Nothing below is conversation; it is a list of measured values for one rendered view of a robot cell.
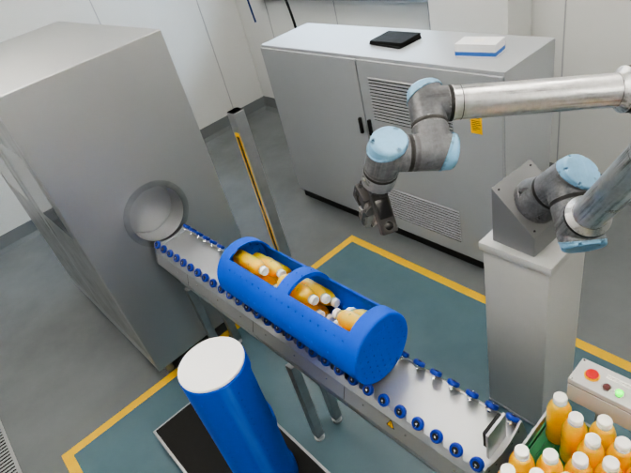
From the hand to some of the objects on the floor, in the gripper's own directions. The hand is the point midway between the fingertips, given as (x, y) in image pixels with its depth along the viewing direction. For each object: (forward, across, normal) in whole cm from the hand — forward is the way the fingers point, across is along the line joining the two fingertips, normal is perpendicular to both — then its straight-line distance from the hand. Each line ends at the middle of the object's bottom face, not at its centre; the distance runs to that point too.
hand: (371, 226), depth 151 cm
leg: (+220, +53, -52) cm, 232 cm away
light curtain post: (+199, -3, -22) cm, 200 cm away
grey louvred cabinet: (+234, -124, -110) cm, 287 cm away
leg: (+175, +6, +22) cm, 177 cm away
